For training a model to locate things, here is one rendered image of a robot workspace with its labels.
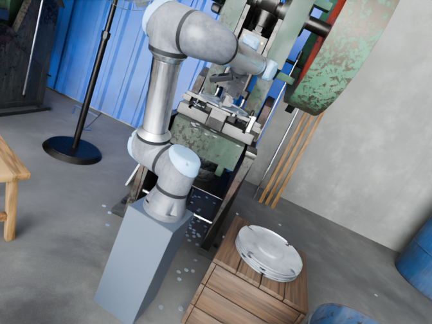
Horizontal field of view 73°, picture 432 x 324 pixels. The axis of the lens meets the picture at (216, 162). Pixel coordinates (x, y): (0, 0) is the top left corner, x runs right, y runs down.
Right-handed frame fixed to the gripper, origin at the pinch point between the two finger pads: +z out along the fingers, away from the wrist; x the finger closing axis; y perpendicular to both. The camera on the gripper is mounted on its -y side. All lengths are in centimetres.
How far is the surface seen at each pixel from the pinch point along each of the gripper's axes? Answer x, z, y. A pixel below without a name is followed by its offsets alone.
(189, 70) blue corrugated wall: 127, 62, -47
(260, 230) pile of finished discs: -39, 27, 41
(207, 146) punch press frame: -6.4, 22.2, 2.5
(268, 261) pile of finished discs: -58, 18, 44
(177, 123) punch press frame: -3.9, 18.5, -16.8
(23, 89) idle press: 35, 84, -146
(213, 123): 3.9, 14.4, 0.4
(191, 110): 7.3, 15.5, -13.7
